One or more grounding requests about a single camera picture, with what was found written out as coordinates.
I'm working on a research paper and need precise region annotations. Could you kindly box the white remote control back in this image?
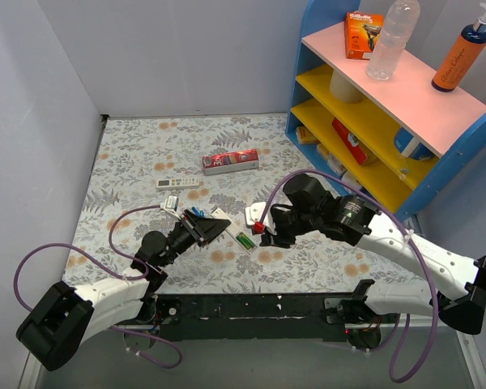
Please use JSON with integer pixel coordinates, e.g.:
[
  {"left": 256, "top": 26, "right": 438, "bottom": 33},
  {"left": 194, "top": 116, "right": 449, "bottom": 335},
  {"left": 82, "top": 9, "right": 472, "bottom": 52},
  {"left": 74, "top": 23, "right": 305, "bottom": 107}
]
[{"left": 211, "top": 207, "right": 257, "bottom": 253}]

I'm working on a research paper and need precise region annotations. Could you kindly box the green battery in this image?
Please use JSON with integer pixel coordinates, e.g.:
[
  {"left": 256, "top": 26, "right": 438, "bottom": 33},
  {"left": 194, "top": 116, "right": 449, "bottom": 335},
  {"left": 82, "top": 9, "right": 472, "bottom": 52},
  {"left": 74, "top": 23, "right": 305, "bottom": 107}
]
[
  {"left": 241, "top": 233, "right": 255, "bottom": 249},
  {"left": 236, "top": 233, "right": 253, "bottom": 251}
]

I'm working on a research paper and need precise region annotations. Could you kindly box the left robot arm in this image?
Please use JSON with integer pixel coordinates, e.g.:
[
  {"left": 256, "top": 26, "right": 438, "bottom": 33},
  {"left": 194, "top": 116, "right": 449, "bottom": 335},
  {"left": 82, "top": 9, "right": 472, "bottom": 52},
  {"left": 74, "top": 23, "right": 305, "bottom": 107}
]
[{"left": 15, "top": 210, "right": 231, "bottom": 371}]

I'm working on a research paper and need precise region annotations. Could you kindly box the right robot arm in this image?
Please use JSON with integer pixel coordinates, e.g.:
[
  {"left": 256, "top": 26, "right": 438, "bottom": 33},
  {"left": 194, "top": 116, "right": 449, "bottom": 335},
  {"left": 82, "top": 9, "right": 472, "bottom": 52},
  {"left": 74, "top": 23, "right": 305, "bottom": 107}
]
[{"left": 245, "top": 173, "right": 486, "bottom": 335}]

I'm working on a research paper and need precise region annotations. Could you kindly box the white air conditioner remote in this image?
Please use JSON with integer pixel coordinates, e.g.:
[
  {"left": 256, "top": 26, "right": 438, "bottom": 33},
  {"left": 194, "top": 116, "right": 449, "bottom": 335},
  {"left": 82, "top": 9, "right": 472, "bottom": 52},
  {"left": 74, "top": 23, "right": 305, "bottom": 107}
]
[{"left": 156, "top": 177, "right": 200, "bottom": 190}]

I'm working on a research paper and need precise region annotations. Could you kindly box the red toothpaste box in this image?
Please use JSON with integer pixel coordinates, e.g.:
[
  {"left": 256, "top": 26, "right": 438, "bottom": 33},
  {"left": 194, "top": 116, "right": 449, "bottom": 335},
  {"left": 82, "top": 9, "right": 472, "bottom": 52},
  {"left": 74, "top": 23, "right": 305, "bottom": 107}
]
[{"left": 202, "top": 149, "right": 260, "bottom": 176}]

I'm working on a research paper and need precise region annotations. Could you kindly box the floral table mat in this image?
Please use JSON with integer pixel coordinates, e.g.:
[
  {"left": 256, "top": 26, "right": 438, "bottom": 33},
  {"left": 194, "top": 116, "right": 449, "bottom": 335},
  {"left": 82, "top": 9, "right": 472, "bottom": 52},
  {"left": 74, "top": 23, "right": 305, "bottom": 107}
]
[{"left": 63, "top": 114, "right": 422, "bottom": 294}]

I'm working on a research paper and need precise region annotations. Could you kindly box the yellow soap pack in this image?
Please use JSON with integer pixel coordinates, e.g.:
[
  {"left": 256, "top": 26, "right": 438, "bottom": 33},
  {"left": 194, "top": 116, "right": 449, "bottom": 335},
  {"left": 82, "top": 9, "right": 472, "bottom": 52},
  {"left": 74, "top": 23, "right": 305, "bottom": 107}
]
[{"left": 296, "top": 126, "right": 319, "bottom": 145}]

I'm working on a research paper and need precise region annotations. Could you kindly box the red box on shelf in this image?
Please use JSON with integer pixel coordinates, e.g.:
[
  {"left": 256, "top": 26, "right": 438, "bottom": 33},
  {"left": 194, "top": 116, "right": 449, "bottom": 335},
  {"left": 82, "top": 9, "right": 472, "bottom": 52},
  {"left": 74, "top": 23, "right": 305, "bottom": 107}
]
[{"left": 332, "top": 118, "right": 374, "bottom": 166}]

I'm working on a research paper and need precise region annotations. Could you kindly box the blue yellow pink shelf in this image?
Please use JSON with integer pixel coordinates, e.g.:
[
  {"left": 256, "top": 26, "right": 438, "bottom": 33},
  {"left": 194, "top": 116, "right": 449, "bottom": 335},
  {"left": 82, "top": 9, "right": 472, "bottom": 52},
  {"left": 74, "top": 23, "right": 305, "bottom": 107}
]
[{"left": 286, "top": 1, "right": 486, "bottom": 220}]

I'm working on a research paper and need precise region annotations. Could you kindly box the blue white container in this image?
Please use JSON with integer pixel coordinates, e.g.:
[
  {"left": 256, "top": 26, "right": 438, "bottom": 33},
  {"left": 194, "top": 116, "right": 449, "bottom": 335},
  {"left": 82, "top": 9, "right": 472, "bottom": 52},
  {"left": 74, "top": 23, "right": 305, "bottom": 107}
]
[{"left": 394, "top": 127, "right": 434, "bottom": 161}]

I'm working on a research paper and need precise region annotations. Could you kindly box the beige paper roll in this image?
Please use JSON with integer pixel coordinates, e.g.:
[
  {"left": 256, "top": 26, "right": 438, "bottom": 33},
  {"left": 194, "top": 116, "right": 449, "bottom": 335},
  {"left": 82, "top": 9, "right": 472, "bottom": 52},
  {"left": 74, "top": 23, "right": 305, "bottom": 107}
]
[{"left": 330, "top": 71, "right": 364, "bottom": 104}]

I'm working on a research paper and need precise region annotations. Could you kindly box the orange razor box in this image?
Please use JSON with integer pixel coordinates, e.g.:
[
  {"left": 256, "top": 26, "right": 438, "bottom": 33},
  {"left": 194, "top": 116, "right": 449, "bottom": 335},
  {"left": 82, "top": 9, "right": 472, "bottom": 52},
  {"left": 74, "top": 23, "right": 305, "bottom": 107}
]
[{"left": 344, "top": 11, "right": 384, "bottom": 60}]

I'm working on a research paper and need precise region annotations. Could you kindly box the clear plastic bottle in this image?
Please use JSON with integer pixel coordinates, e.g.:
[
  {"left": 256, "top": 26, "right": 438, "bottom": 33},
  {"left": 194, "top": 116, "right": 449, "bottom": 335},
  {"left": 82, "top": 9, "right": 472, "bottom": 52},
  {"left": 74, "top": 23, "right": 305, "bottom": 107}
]
[{"left": 366, "top": 0, "right": 420, "bottom": 81}]

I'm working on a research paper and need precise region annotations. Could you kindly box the orange pump lotion bottle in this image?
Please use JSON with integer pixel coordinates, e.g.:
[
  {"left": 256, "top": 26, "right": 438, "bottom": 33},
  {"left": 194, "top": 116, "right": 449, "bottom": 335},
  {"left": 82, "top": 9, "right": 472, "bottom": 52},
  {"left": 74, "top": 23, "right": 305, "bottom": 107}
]
[{"left": 431, "top": 2, "right": 486, "bottom": 92}]

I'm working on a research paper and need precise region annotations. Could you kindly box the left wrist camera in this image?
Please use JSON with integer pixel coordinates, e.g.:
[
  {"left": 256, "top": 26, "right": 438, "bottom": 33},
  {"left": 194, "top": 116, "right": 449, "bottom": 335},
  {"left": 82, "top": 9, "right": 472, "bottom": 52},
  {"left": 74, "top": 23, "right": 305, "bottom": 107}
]
[{"left": 160, "top": 195, "right": 179, "bottom": 213}]

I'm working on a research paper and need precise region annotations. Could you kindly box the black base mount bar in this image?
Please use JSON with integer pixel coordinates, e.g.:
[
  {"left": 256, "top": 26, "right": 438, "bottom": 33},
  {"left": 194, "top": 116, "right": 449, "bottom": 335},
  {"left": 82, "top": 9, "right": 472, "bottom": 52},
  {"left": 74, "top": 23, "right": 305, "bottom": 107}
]
[{"left": 145, "top": 292, "right": 398, "bottom": 345}]

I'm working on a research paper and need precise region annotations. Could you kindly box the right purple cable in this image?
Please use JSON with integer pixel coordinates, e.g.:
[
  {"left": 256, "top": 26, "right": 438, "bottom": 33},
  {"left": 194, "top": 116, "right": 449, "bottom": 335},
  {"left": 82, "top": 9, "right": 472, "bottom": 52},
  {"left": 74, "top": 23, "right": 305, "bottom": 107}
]
[{"left": 262, "top": 169, "right": 441, "bottom": 384}]

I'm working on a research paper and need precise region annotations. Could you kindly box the purple cable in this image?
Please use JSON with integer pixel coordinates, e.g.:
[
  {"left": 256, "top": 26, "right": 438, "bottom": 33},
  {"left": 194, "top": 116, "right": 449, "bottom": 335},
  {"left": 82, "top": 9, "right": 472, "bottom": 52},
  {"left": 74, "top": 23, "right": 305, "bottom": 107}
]
[
  {"left": 14, "top": 204, "right": 185, "bottom": 369},
  {"left": 262, "top": 169, "right": 441, "bottom": 384}
]

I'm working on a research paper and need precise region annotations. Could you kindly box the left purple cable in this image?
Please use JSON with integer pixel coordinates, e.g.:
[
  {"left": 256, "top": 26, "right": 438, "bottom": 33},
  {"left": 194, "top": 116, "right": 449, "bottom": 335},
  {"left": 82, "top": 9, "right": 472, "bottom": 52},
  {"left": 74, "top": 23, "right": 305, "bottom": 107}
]
[{"left": 14, "top": 204, "right": 185, "bottom": 369}]

